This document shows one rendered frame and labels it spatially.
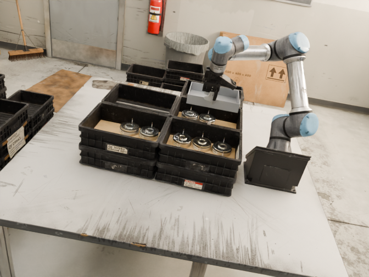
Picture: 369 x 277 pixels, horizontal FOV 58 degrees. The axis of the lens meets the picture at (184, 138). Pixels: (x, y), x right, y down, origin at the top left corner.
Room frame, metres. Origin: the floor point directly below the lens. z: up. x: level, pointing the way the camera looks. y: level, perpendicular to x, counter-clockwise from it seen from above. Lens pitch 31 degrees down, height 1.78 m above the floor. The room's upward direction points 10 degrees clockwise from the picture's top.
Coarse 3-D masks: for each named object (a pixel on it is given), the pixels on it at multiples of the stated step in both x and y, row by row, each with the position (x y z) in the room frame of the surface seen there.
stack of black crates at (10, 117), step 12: (0, 108) 2.07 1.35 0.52; (12, 108) 2.07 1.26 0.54; (24, 108) 2.01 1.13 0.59; (0, 120) 1.95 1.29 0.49; (12, 120) 1.85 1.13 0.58; (24, 120) 2.01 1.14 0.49; (0, 132) 1.72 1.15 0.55; (12, 132) 1.84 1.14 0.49; (24, 132) 1.99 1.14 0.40; (0, 144) 1.69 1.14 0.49; (0, 156) 1.69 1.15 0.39
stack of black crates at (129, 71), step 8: (136, 64) 3.56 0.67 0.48; (128, 72) 3.36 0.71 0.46; (136, 72) 3.56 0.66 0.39; (144, 72) 3.56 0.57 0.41; (152, 72) 3.56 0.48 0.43; (160, 72) 3.56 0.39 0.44; (128, 80) 3.29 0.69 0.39; (136, 80) 3.29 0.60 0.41; (144, 80) 3.29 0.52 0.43; (152, 80) 3.29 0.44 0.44; (160, 80) 3.28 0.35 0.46
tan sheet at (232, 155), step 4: (172, 136) 1.59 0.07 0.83; (168, 140) 1.54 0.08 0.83; (192, 140) 1.59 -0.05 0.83; (168, 144) 1.50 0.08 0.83; (172, 144) 1.51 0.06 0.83; (212, 144) 1.58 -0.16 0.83; (188, 148) 1.49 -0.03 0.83; (192, 148) 1.50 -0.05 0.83; (232, 148) 1.57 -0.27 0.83; (208, 152) 1.49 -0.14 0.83; (212, 152) 1.50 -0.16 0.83; (232, 152) 1.54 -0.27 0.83; (228, 156) 1.49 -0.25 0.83; (232, 156) 1.50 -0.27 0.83
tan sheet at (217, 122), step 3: (180, 114) 1.87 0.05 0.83; (198, 117) 1.87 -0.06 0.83; (216, 120) 1.87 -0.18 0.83; (219, 120) 1.88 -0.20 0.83; (216, 123) 1.84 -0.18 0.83; (219, 123) 1.84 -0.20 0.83; (222, 123) 1.85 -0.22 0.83; (225, 123) 1.86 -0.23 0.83; (228, 123) 1.87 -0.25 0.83; (231, 123) 1.87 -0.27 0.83; (234, 123) 1.88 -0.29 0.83; (228, 126) 1.82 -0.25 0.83; (231, 126) 1.83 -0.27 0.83; (234, 126) 1.84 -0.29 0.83
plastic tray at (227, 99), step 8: (192, 88) 1.78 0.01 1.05; (200, 88) 1.78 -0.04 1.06; (224, 88) 1.78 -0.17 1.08; (192, 96) 1.58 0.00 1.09; (200, 96) 1.59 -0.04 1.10; (224, 96) 1.76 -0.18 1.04; (232, 96) 1.77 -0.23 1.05; (200, 104) 1.58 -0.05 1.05; (208, 104) 1.58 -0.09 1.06; (216, 104) 1.58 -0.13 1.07; (224, 104) 1.58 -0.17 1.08; (232, 104) 1.58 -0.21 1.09
